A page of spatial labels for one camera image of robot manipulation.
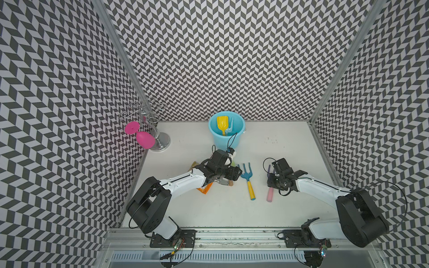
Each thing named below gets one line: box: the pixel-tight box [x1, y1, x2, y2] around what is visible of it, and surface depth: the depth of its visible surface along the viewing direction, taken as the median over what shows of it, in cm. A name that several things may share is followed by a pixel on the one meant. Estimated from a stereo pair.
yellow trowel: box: [216, 115, 229, 136], surface depth 104 cm
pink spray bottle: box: [215, 176, 230, 186], surface depth 91 cm
